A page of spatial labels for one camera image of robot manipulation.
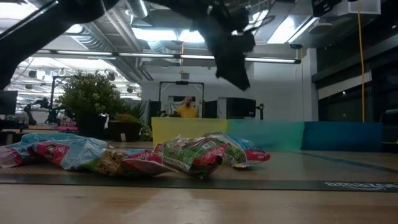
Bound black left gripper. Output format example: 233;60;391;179
198;2;256;91

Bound green red snack bag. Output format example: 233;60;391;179
154;136;230;180

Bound black computer case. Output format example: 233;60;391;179
217;96;257;120

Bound black monitor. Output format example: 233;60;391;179
0;90;19;116
203;100;219;118

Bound person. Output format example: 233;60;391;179
175;95;199;118

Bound green plastic bin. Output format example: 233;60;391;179
228;119;305;152

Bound yellow plastic bin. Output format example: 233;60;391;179
151;117;229;149

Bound long ceiling light bar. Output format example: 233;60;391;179
34;49;302;65

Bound succulents in black planter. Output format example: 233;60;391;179
107;104;153;143

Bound blue plastic bin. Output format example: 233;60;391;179
301;121;384;152

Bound bushy plant in black pot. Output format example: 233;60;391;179
55;70;130;139

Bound white ceiling box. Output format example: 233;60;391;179
348;0;382;15

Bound wooden desk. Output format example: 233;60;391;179
0;124;80;146

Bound silver ventilation duct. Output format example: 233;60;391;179
124;0;149;19

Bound yellow hanging cord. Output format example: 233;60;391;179
357;12;366;123

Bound large spiral ventilation duct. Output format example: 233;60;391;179
67;21;111;53

